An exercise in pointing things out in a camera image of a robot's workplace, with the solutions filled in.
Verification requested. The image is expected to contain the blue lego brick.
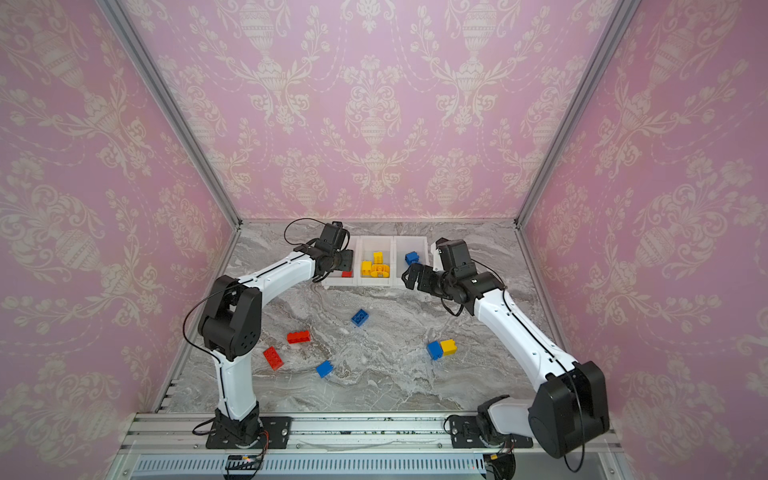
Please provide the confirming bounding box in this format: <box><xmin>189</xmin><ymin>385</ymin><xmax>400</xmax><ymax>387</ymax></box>
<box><xmin>316</xmin><ymin>360</ymin><xmax>334</xmax><ymax>378</ymax></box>
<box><xmin>426</xmin><ymin>341</ymin><xmax>444</xmax><ymax>361</ymax></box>
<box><xmin>351</xmin><ymin>309</ymin><xmax>369</xmax><ymax>327</ymax></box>
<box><xmin>405</xmin><ymin>251</ymin><xmax>420</xmax><ymax>266</ymax></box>

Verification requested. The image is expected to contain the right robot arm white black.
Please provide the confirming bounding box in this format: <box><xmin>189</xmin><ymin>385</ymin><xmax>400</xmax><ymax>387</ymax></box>
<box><xmin>401</xmin><ymin>263</ymin><xmax>610</xmax><ymax>458</ymax></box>

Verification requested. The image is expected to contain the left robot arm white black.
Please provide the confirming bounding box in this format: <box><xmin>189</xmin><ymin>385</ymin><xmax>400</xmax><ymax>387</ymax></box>
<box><xmin>198</xmin><ymin>221</ymin><xmax>353</xmax><ymax>421</ymax></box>

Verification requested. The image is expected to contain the left white plastic bin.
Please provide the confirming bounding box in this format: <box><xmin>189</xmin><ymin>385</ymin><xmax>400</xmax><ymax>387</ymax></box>
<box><xmin>321</xmin><ymin>236</ymin><xmax>361</xmax><ymax>288</ymax></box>

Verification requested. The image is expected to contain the middle white plastic bin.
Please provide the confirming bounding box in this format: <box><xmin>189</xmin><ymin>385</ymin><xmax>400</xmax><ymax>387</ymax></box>
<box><xmin>354</xmin><ymin>236</ymin><xmax>395</xmax><ymax>288</ymax></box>

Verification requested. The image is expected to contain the yellow lego beside blue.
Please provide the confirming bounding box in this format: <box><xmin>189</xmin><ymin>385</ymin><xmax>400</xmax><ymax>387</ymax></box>
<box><xmin>440</xmin><ymin>339</ymin><xmax>458</xmax><ymax>356</ymax></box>

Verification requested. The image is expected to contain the blue lego brick beside yellow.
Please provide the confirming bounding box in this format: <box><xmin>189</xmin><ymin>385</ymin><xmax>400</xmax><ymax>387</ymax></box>
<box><xmin>426</xmin><ymin>341</ymin><xmax>444</xmax><ymax>361</ymax></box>

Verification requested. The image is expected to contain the red lego brick middle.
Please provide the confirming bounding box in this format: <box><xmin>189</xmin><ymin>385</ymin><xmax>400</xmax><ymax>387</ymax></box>
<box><xmin>286</xmin><ymin>330</ymin><xmax>311</xmax><ymax>345</ymax></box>

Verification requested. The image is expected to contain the red lego brick lower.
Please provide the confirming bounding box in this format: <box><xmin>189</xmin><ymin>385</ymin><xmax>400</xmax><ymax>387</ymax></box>
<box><xmin>263</xmin><ymin>346</ymin><xmax>284</xmax><ymax>371</ymax></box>

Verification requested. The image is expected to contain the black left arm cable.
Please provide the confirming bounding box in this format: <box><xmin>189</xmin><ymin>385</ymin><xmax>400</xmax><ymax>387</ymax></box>
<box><xmin>283</xmin><ymin>217</ymin><xmax>329</xmax><ymax>248</ymax></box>

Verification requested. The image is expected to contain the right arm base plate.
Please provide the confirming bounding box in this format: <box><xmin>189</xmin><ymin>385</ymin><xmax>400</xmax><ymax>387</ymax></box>
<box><xmin>442</xmin><ymin>414</ymin><xmax>534</xmax><ymax>451</ymax></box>

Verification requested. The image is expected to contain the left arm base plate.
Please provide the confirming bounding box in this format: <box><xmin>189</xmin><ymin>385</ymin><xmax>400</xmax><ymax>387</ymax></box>
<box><xmin>206</xmin><ymin>407</ymin><xmax>293</xmax><ymax>451</ymax></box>

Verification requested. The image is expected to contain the aluminium front rail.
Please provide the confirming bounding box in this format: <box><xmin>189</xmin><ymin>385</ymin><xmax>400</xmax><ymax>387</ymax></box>
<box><xmin>107</xmin><ymin>412</ymin><xmax>632</xmax><ymax>479</ymax></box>

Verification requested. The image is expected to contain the aluminium corner post left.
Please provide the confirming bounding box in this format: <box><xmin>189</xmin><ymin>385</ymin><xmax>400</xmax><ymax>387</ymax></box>
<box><xmin>96</xmin><ymin>0</ymin><xmax>243</xmax><ymax>230</ymax></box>

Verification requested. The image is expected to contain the aluminium corner post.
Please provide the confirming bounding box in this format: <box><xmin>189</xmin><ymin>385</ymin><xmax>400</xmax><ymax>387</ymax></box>
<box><xmin>96</xmin><ymin>0</ymin><xmax>243</xmax><ymax>230</ymax></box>
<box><xmin>515</xmin><ymin>0</ymin><xmax>641</xmax><ymax>231</ymax></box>

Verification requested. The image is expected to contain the aluminium corner post right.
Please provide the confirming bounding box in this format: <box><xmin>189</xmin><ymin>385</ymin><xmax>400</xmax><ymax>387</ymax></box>
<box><xmin>515</xmin><ymin>0</ymin><xmax>641</xmax><ymax>231</ymax></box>

